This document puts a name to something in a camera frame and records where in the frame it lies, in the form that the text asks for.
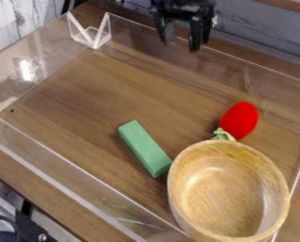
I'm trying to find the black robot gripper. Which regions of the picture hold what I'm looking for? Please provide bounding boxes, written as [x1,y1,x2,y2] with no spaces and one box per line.
[150,0,217,53]

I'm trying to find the red plush strawberry toy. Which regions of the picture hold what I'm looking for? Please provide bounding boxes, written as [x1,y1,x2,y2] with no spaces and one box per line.
[211,102,258,141]

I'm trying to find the clear acrylic tray walls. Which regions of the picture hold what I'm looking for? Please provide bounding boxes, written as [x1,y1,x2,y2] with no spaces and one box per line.
[0,7,300,242]

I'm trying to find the green rectangular block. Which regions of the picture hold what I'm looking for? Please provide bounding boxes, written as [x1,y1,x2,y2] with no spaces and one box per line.
[118,120,172,178]

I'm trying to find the wooden bowl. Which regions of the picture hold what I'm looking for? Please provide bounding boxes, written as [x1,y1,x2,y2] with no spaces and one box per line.
[167,140,289,242]

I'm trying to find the black metal table clamp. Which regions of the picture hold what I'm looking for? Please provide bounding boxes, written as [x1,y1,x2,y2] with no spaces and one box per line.
[15,211,57,242]

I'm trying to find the clear acrylic corner bracket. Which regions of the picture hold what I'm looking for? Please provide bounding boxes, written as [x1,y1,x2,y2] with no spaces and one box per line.
[65,12,111,49]

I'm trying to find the black cable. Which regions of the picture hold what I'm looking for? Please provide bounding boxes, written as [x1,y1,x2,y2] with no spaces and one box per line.
[0,215,16,242]

